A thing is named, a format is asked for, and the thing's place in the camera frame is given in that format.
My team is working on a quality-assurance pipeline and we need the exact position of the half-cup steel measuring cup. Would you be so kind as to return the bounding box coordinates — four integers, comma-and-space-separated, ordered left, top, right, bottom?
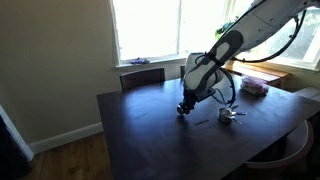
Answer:
226, 104, 240, 113

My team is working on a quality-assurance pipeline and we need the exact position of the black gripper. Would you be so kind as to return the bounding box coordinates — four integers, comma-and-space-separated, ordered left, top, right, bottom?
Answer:
177, 88, 202, 116

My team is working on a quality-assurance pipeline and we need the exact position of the white-framed window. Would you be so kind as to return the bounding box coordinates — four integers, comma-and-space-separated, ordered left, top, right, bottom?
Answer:
109, 0, 231, 68
229, 0, 320, 72

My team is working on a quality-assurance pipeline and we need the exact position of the green houseplant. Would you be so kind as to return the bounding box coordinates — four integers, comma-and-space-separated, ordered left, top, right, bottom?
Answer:
214, 19, 238, 40

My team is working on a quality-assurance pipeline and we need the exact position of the white door casing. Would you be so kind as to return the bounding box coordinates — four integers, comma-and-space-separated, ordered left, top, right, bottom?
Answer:
0, 104, 35, 162

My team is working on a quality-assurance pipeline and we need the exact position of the largest steel measuring cup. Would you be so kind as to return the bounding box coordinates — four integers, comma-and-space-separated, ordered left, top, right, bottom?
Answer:
218, 107, 248, 125

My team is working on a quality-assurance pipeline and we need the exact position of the small blue object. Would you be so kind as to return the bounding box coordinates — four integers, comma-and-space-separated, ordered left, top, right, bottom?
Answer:
129, 57, 151, 65

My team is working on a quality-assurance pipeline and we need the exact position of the grey side table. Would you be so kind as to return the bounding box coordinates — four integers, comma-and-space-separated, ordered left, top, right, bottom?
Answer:
294, 86, 320, 103

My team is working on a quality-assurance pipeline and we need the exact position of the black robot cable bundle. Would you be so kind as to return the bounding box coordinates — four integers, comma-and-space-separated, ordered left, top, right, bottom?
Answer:
194, 9, 308, 108

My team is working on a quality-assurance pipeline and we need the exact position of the curved-back dark wooden chair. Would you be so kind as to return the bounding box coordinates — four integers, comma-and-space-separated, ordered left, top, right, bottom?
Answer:
244, 119, 315, 180

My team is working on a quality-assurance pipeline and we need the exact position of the straight-back dark wooden chair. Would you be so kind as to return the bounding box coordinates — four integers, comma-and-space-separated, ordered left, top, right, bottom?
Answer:
119, 67, 167, 92
179, 64, 187, 80

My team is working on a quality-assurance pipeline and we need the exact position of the wooden bench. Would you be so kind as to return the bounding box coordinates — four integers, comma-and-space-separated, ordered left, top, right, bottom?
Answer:
222, 60, 292, 88

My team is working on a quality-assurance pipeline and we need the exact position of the white baseboard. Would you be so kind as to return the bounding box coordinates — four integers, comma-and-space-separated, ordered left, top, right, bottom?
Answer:
28, 121, 105, 155

